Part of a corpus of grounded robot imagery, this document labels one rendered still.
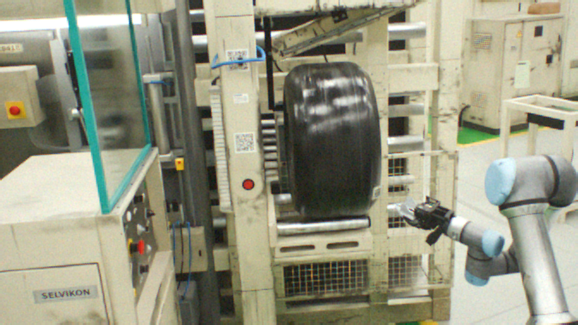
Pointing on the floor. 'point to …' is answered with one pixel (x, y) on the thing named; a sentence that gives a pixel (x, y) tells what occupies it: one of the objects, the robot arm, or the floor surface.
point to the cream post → (246, 163)
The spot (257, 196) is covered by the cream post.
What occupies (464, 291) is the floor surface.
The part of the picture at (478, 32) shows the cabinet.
